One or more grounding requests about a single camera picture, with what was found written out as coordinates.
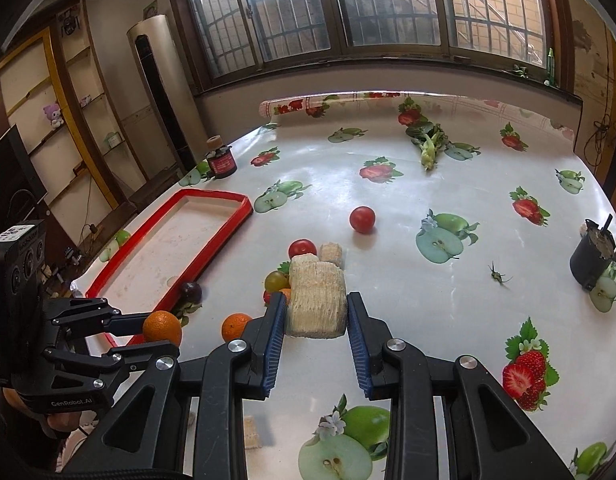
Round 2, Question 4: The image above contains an orange mandarin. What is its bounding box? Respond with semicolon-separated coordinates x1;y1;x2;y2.
142;310;182;347
221;313;253;342
279;287;291;306

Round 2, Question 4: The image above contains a dark purple plum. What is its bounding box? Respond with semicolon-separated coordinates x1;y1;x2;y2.
181;282;203;304

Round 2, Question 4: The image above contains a green yellow tomato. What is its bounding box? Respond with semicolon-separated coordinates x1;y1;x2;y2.
265;271;289;292

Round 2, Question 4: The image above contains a large beige corn block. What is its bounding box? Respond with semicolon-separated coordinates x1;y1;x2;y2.
285;254;347;339

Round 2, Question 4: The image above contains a red tomato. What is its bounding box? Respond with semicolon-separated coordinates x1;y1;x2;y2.
288;238;317;259
349;206;376;234

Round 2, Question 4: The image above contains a small beige corn block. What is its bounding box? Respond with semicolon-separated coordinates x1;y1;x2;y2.
319;243;344;269

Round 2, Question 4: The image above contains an operator left hand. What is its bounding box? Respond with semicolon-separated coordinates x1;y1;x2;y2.
1;388;89;436

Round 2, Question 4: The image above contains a red rimmed tray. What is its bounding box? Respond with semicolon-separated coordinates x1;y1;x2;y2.
84;187;254;348

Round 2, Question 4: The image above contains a small green stem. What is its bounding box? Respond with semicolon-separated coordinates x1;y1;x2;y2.
489;262;512;286

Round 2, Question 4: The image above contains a dark jar with cork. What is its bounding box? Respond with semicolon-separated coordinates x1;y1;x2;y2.
206;136;237;179

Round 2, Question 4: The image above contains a purple plush toy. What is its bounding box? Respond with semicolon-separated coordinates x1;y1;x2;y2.
43;102;64;129

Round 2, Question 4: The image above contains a fruit print tablecloth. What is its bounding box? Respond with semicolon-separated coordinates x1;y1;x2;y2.
156;92;616;479

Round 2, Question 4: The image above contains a black cup with stick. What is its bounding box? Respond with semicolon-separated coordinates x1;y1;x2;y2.
569;214;616;290

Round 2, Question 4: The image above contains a tall standing air conditioner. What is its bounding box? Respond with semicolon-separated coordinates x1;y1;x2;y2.
127;14;207;172

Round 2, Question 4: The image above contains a green leafy vegetable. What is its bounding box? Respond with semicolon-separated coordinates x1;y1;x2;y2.
405;122;449;171

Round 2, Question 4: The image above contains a barred window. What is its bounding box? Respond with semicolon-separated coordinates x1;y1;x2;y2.
171;0;574;91

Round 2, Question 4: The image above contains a green bottle on sill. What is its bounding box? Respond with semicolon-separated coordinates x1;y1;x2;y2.
544;48;556;87

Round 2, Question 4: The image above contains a wall shelving unit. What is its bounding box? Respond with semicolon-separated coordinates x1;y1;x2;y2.
0;0;148;244

